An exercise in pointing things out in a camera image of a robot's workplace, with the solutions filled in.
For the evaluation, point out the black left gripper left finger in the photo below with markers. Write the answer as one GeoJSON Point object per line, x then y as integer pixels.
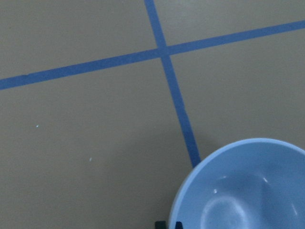
{"type": "Point", "coordinates": [160, 225]}

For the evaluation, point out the blue bowl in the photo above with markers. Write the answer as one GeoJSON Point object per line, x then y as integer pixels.
{"type": "Point", "coordinates": [255, 183]}

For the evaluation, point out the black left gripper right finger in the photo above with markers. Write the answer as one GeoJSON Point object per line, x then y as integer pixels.
{"type": "Point", "coordinates": [178, 225]}

